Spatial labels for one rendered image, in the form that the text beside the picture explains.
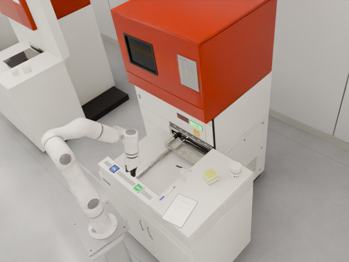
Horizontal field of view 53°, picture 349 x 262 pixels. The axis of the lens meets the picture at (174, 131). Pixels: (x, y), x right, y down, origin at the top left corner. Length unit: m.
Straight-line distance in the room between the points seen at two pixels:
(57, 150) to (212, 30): 1.05
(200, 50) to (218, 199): 0.90
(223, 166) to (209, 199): 0.28
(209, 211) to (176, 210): 0.20
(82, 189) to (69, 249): 1.49
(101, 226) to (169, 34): 1.23
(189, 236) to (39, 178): 2.38
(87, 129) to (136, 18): 0.84
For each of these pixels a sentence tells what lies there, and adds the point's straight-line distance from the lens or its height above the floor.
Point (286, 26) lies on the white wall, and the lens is 3.52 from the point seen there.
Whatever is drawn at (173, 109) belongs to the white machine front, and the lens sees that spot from 2.56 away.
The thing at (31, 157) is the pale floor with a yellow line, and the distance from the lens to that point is 4.37.
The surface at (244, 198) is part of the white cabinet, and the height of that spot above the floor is 0.77.
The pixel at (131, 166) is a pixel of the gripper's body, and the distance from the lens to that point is 2.12.
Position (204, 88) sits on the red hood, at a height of 1.51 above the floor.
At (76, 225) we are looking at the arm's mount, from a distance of 2.45.
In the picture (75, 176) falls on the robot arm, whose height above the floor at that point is 1.40.
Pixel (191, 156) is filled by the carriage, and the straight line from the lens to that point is 2.54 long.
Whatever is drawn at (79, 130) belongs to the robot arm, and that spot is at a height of 1.65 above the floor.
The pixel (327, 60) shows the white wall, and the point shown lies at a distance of 3.46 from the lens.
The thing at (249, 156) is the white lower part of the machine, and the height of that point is 0.50.
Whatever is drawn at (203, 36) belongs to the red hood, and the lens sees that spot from 1.98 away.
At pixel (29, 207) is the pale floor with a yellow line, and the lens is 3.87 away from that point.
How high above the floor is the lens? 2.75
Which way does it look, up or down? 43 degrees down
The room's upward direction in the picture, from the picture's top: 10 degrees counter-clockwise
